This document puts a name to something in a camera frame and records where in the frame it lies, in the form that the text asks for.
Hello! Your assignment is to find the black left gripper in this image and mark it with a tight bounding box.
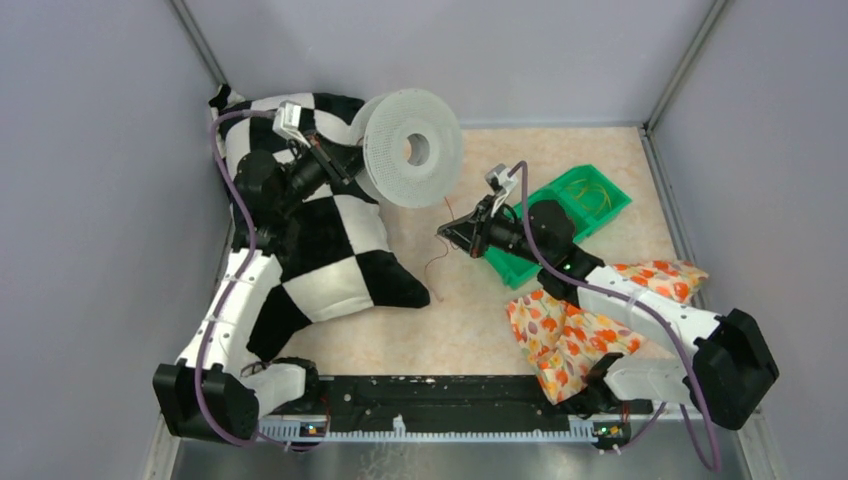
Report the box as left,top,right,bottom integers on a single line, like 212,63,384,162
275,128,376,215

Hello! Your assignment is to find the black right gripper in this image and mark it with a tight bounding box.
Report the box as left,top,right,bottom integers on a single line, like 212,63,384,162
437,195,549,268

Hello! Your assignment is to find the red wire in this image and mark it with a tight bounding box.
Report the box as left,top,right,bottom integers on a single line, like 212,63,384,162
423,195,460,303

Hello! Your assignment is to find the grey perforated cable spool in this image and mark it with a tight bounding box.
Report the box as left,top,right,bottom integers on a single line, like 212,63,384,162
350,88,464,209

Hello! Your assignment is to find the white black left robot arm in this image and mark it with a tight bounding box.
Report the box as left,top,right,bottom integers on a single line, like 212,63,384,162
152,133,365,446

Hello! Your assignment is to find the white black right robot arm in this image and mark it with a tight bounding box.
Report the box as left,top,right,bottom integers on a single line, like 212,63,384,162
437,195,779,430

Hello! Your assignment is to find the black white checkered pillow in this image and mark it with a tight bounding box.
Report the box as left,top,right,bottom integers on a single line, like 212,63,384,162
208,84,431,362

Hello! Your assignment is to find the floral orange cloth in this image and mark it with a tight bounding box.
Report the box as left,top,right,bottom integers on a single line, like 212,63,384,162
506,260,709,405

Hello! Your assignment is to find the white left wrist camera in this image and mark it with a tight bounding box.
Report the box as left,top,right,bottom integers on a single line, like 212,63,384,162
272,100,311,149

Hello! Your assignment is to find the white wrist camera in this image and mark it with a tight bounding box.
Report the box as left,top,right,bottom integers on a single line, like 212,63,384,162
272,100,311,149
485,164,519,217

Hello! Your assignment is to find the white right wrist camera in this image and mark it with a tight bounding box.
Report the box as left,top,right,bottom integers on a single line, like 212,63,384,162
485,164,519,217

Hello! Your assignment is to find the green plastic bin with yellow wire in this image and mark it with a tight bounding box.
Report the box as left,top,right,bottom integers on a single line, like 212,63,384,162
513,164,633,245

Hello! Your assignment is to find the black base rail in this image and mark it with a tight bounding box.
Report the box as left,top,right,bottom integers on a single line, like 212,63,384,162
258,374,654,437

